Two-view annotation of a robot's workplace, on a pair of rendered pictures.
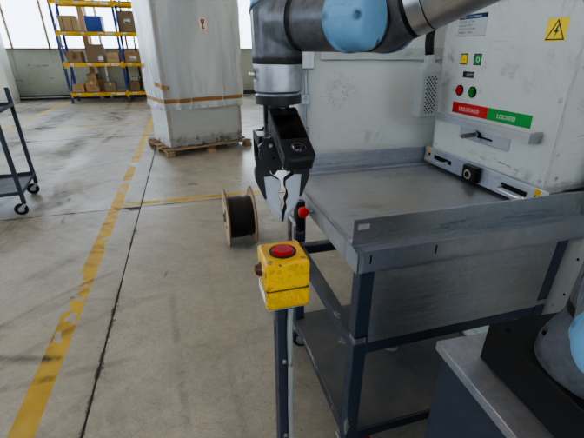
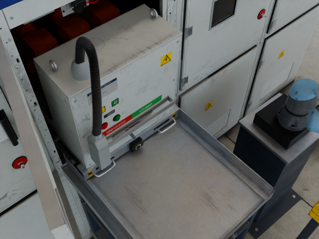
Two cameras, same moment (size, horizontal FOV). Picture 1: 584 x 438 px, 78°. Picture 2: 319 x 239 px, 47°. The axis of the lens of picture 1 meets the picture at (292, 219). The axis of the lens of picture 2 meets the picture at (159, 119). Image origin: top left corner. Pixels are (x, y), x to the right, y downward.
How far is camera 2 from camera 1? 1.77 m
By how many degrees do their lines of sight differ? 85
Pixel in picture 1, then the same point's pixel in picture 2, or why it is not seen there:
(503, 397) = (300, 144)
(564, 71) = (173, 69)
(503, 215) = (200, 131)
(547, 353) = (302, 126)
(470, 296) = not seen: hidden behind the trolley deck
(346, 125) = not seen: outside the picture
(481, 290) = not seen: hidden behind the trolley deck
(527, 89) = (156, 88)
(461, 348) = (286, 155)
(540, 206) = (183, 115)
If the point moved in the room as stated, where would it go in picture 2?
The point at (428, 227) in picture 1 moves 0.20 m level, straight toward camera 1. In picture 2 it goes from (235, 162) to (281, 160)
